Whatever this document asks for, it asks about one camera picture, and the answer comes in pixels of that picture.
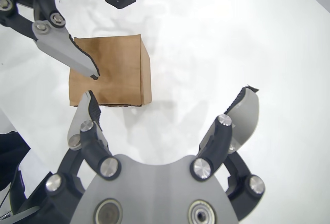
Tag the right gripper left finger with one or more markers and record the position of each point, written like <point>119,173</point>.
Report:
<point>90,142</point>

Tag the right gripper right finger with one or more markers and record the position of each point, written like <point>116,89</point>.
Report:
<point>219,142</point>

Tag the small brown carton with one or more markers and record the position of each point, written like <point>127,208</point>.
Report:
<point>121,70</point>

